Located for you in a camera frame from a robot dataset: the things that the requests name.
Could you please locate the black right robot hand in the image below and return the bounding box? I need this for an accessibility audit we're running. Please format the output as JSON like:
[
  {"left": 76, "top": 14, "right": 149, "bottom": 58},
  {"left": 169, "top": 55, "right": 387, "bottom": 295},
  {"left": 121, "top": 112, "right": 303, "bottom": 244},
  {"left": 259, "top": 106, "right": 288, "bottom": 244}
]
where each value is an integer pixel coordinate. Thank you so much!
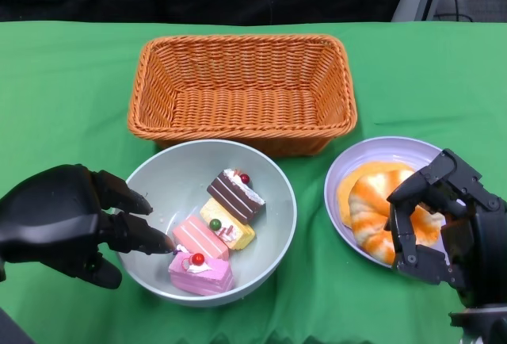
[{"left": 386, "top": 148, "right": 507, "bottom": 309}]

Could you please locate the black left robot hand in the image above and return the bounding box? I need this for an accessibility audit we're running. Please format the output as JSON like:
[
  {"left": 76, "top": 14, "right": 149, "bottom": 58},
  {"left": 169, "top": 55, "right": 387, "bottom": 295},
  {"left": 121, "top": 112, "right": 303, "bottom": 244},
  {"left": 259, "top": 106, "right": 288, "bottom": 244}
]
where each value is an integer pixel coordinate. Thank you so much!
[{"left": 0, "top": 164, "right": 177, "bottom": 290}]

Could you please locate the round orange ring bread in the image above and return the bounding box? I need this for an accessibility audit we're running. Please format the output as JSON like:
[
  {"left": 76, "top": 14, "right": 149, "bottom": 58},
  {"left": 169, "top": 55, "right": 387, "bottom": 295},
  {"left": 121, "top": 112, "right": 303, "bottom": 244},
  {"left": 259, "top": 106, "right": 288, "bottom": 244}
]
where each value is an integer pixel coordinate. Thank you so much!
[{"left": 348, "top": 169, "right": 444, "bottom": 266}]

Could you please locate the grey round bowl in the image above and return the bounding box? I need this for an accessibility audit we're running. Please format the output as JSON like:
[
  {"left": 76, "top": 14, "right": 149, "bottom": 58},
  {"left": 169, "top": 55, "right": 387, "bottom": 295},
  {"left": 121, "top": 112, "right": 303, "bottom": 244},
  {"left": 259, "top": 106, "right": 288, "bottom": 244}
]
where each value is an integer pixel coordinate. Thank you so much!
[{"left": 117, "top": 140, "right": 298, "bottom": 308}]

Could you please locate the elongated orange striped bread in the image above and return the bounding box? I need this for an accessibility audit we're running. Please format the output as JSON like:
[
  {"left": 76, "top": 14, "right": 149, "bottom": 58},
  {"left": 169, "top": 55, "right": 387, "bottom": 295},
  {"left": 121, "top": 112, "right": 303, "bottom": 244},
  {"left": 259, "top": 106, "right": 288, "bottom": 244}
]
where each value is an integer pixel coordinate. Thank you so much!
[{"left": 337, "top": 160, "right": 415, "bottom": 229}]

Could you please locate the coral pink cake slice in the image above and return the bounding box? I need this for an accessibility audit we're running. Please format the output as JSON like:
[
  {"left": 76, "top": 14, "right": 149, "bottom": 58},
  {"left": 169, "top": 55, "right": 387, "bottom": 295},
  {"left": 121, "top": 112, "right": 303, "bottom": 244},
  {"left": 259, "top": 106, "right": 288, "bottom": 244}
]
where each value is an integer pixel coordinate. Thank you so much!
[{"left": 172, "top": 215, "right": 230, "bottom": 262}]

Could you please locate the white round plate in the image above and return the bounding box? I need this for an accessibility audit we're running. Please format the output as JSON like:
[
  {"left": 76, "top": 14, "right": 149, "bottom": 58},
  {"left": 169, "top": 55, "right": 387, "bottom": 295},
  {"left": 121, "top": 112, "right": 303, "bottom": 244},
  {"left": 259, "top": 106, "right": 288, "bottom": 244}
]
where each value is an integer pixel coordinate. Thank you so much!
[{"left": 323, "top": 136, "right": 452, "bottom": 269}]

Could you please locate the pink layered cake slice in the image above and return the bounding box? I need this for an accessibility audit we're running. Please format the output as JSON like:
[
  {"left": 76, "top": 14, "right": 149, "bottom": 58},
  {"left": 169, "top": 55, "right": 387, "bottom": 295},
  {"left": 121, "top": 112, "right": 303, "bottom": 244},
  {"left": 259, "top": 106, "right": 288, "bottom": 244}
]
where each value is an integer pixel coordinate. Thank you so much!
[{"left": 168, "top": 251, "right": 235, "bottom": 296}]

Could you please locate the chocolate cake slice with cherry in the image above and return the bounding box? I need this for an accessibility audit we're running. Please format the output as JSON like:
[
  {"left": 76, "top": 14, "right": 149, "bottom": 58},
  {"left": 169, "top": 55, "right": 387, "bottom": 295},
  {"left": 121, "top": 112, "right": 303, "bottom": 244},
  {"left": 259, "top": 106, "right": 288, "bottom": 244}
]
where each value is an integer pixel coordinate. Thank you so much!
[{"left": 206, "top": 168, "right": 265, "bottom": 225}]

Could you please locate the yellow cake slice green ball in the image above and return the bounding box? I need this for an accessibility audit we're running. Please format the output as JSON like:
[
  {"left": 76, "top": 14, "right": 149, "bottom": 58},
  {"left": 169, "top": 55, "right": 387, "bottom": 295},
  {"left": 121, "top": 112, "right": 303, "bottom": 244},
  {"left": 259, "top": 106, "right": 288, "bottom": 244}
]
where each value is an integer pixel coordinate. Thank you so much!
[{"left": 200, "top": 197, "right": 257, "bottom": 250}]

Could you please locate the orange wicker basket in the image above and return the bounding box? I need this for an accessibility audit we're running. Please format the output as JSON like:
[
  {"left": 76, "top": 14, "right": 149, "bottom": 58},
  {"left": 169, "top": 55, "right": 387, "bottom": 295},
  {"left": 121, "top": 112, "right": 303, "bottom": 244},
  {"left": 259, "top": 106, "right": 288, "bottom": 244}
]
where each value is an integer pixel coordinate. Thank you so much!
[{"left": 127, "top": 34, "right": 359, "bottom": 158}]

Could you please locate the green tablecloth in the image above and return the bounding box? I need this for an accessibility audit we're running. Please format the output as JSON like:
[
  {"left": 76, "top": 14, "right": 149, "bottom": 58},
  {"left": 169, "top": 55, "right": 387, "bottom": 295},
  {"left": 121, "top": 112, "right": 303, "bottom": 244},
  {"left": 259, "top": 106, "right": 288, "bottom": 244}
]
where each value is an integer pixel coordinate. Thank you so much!
[{"left": 0, "top": 21, "right": 507, "bottom": 344}]

